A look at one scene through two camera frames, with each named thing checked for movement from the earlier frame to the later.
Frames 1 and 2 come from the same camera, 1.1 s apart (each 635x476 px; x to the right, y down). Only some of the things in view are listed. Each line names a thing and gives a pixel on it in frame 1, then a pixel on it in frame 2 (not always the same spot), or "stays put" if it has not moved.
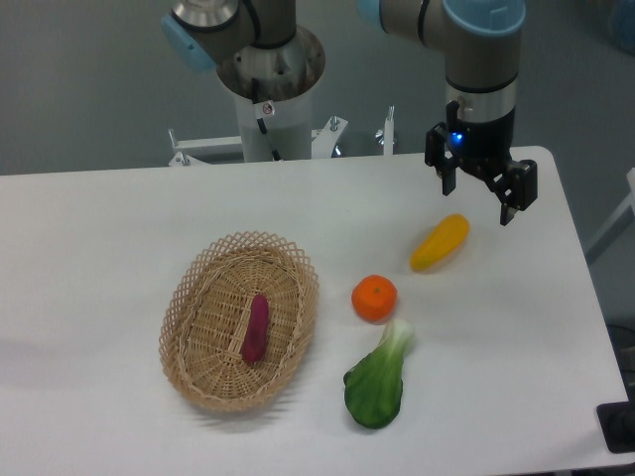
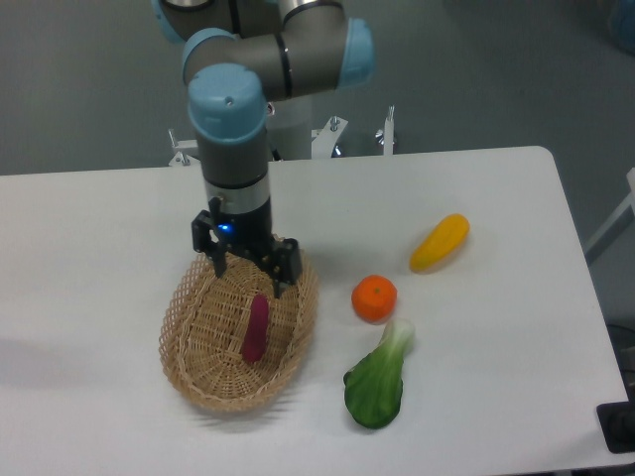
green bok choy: x=373 y=387 stays put
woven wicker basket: x=206 y=311 stays put
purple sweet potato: x=255 y=336 stays put
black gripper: x=484 y=147 → x=247 y=225
